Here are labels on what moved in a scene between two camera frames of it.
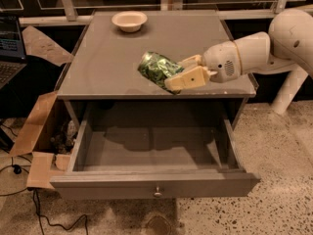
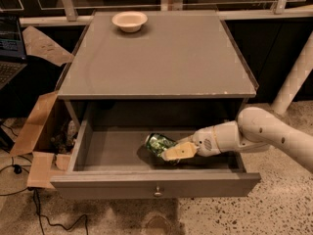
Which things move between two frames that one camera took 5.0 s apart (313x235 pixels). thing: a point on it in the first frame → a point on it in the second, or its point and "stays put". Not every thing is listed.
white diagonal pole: (290, 89) stays put
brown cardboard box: (48, 138) stays put
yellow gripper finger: (193, 61) → (187, 139)
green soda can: (157, 69) → (157, 143)
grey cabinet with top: (102, 82) stays put
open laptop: (13, 58) stays put
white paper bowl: (129, 21) stays put
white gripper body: (220, 64) → (203, 141)
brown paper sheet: (45, 47) stays put
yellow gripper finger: (191, 78) → (182, 150)
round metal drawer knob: (157, 194) stays put
